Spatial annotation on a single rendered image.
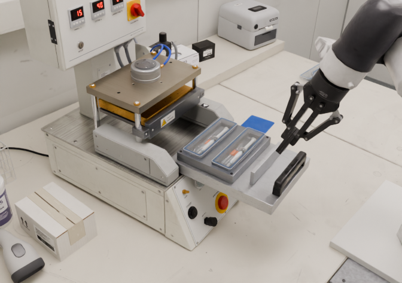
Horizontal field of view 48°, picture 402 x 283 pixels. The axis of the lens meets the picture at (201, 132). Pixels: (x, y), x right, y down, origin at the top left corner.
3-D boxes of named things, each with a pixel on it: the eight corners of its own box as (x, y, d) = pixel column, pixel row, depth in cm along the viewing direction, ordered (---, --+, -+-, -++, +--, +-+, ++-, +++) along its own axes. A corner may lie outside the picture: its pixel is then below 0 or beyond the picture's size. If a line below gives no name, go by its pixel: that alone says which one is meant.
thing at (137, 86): (73, 108, 125) (66, 66, 118) (145, 67, 147) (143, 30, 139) (140, 138, 114) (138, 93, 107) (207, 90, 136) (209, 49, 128)
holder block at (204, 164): (176, 159, 116) (176, 151, 114) (218, 124, 130) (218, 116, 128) (232, 184, 108) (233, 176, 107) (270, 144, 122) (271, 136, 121)
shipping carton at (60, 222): (19, 226, 125) (12, 202, 120) (60, 203, 133) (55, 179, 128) (57, 264, 115) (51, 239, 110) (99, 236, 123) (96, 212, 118)
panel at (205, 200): (195, 246, 120) (171, 186, 114) (250, 185, 141) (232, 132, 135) (201, 247, 119) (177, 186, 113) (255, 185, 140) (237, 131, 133)
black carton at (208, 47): (191, 57, 206) (191, 43, 202) (206, 52, 210) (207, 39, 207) (200, 62, 202) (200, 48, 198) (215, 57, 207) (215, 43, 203)
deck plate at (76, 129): (40, 130, 133) (40, 127, 132) (121, 84, 157) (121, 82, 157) (165, 192, 112) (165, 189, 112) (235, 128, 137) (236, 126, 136)
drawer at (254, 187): (168, 170, 118) (168, 146, 114) (214, 131, 133) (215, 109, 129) (270, 218, 105) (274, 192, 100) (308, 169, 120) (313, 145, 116)
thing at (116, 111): (99, 111, 124) (96, 80, 119) (150, 81, 140) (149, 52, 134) (148, 132, 117) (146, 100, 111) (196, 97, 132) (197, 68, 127)
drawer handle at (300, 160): (271, 194, 106) (273, 180, 104) (298, 161, 116) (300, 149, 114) (279, 197, 105) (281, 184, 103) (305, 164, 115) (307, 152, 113)
